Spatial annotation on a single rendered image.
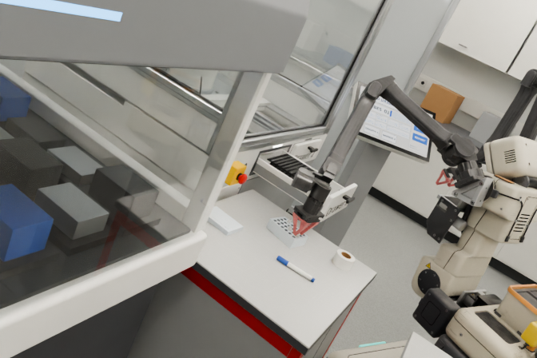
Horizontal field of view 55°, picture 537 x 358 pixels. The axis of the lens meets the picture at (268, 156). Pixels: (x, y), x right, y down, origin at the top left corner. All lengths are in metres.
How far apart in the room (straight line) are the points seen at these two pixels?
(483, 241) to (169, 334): 1.20
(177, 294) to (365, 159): 1.70
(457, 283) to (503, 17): 3.39
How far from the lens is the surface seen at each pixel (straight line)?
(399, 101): 1.99
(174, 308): 1.64
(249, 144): 1.88
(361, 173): 3.05
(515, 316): 2.07
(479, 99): 5.56
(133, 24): 0.76
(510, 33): 5.20
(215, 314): 1.56
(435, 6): 3.62
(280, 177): 2.00
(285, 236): 1.80
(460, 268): 2.17
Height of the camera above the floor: 1.57
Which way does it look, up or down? 19 degrees down
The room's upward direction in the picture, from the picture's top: 25 degrees clockwise
